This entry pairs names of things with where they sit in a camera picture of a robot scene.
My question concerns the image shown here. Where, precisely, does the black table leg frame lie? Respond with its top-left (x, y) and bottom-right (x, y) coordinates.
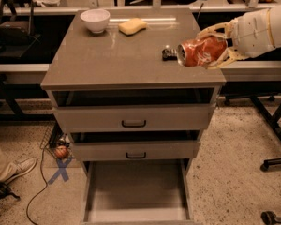
top-left (250, 96), bottom-right (281, 172)

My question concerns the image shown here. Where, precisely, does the black snack bar packet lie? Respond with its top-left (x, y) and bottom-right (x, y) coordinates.
top-left (162, 49), bottom-right (177, 61)

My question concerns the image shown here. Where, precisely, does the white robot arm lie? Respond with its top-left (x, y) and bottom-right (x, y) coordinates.
top-left (197, 5), bottom-right (281, 69)

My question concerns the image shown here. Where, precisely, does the black caster wheel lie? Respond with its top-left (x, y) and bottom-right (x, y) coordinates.
top-left (261, 211), bottom-right (281, 225)

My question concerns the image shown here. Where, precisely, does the grey drawer cabinet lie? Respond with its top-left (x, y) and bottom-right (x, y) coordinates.
top-left (40, 7), bottom-right (228, 225)

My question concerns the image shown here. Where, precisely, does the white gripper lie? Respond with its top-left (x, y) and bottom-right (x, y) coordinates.
top-left (196, 9), bottom-right (274, 69)

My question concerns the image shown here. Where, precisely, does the bottom grey open drawer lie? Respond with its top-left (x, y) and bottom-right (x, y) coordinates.
top-left (81, 159), bottom-right (194, 225)

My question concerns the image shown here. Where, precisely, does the white sneaker shoe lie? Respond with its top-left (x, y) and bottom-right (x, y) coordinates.
top-left (4, 157), bottom-right (37, 184)

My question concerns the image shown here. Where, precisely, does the black chair at left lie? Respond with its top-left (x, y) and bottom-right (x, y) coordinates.
top-left (0, 0), bottom-right (38, 58)

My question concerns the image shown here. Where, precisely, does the black floor cable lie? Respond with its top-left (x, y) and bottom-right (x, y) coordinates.
top-left (25, 147), bottom-right (50, 225)

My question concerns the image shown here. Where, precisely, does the blue tape cross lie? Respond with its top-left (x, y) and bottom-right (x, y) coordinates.
top-left (48, 157), bottom-right (72, 185)

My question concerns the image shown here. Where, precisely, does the white ceramic bowl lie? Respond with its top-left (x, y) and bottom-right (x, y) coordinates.
top-left (81, 8), bottom-right (111, 34)

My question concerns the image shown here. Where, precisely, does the wire basket on floor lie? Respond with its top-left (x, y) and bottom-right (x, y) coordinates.
top-left (40, 123), bottom-right (71, 159)

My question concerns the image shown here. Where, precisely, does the middle grey drawer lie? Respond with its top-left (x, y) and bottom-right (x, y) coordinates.
top-left (70, 141), bottom-right (200, 161)

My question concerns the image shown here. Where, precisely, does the orange ball in basket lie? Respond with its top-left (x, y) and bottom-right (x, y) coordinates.
top-left (54, 145), bottom-right (68, 158)

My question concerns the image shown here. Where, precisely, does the crushed red coke can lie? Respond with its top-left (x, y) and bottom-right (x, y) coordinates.
top-left (177, 36), bottom-right (227, 67)

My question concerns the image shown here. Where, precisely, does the top grey drawer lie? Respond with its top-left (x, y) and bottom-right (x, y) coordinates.
top-left (53, 104), bottom-right (215, 133)

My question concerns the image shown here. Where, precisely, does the yellow sponge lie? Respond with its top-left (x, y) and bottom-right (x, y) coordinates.
top-left (118, 18), bottom-right (147, 36)

